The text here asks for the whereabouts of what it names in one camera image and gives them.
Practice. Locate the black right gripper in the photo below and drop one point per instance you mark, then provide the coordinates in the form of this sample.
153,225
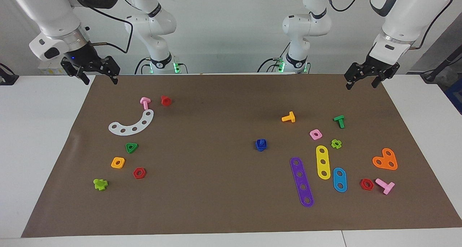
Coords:
85,57

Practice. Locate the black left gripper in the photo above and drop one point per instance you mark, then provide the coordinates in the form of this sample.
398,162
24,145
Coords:
377,68

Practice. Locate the blue plastic toy bolt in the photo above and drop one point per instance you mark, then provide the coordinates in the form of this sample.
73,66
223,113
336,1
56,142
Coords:
261,141

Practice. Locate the blue square toy nut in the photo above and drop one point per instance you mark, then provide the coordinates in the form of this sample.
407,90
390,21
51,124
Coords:
257,146

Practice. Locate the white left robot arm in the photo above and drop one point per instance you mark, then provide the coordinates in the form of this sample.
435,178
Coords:
404,16

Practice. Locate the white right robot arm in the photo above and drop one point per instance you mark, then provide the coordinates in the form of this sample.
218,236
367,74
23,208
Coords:
54,20

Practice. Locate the white box yellow label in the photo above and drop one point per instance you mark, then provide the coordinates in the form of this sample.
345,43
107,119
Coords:
50,69

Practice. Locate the green plastic toy bolt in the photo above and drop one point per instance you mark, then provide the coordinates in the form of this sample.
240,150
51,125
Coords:
340,120

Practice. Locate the pink plastic toy bolt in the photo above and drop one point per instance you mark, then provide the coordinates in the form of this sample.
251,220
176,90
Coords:
145,103
387,186

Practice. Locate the white curved five-hole plate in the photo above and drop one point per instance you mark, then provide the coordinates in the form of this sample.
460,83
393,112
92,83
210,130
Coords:
139,126

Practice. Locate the red plastic toy bolt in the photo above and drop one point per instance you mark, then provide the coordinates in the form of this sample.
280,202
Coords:
165,101

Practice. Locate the lime green cross nut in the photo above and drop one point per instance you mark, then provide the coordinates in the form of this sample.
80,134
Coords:
340,144

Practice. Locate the pink square toy nut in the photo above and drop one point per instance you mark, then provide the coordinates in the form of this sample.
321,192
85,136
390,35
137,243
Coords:
320,136

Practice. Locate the green triangle toy nut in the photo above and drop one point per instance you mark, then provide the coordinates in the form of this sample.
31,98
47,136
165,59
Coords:
135,146

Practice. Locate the blue crate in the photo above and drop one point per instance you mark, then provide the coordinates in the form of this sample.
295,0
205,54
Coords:
455,99

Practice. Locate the orange heart-shaped three-hole plate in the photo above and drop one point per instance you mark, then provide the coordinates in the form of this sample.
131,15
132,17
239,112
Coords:
385,159

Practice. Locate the orange plastic toy bolt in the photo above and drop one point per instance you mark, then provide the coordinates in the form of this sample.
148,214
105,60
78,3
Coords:
290,118

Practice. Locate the orange square toy nut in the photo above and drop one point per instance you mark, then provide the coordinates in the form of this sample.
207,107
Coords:
113,164

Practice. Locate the yellow three-hole strip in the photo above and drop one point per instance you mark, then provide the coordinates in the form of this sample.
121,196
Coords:
322,157

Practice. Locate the blue two-hole strip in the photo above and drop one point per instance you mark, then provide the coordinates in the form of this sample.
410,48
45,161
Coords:
339,179

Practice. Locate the red hexagon toy nut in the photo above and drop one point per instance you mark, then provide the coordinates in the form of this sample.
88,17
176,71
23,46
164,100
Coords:
372,185
144,173

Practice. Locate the lime green toy bolt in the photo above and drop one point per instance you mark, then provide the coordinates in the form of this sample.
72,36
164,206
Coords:
99,185

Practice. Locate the purple four-hole strip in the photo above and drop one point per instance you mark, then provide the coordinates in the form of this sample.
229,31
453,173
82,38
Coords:
301,180

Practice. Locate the brown paper table mat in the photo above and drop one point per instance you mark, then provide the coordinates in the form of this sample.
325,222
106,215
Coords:
216,189

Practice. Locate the black clamp mount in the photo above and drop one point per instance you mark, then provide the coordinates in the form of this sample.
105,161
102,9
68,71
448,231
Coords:
7,77

